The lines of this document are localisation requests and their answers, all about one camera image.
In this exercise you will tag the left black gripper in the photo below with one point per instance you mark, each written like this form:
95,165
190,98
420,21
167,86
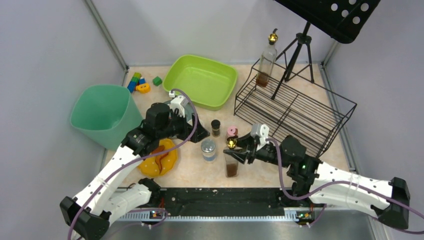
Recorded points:
187,126

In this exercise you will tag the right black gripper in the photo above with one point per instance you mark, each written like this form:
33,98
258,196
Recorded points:
250,148

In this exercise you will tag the silver lid blue label jar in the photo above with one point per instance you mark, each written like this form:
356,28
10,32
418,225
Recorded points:
208,149

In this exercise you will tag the gold top oil bottle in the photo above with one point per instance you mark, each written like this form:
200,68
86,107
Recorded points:
267,60
231,163

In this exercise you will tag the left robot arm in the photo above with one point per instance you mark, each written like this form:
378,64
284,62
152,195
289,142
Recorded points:
90,213

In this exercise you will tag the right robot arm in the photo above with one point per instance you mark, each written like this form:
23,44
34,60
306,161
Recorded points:
324,184

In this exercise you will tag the black lid spice jar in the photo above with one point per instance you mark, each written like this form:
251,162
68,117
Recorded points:
216,128

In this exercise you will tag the pink lid spice jar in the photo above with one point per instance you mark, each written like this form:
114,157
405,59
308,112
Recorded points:
232,131

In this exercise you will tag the grey-blue plate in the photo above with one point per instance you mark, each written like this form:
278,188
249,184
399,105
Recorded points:
189,111

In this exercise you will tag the brown food scraps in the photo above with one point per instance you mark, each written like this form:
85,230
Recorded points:
158,158

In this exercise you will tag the green plastic basin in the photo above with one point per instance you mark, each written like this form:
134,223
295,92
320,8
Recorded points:
208,83

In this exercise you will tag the yellow scalloped plate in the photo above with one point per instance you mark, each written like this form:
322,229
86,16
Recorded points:
149,169

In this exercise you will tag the green toy cube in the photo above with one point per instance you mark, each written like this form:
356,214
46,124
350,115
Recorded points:
157,81

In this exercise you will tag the orange toy piece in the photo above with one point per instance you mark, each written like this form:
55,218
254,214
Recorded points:
143,88

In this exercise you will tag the stacked toy blocks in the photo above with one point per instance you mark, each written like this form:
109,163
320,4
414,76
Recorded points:
136,79

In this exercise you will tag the teal trash bin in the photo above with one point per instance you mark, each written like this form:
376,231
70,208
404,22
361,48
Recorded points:
105,113

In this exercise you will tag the black tripod stand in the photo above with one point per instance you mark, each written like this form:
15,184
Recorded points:
302,39

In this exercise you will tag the black perforated tray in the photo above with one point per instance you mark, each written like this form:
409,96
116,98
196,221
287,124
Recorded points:
342,20

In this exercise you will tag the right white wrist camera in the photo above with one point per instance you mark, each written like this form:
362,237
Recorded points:
262,132

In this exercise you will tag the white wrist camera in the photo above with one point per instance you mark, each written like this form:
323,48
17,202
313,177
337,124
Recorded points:
179,101
262,132

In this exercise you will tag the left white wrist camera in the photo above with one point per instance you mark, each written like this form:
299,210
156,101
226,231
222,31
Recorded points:
179,101

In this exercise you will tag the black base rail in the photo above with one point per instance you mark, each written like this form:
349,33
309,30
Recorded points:
225,205

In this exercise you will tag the black wire rack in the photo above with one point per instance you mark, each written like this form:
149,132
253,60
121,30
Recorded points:
303,108

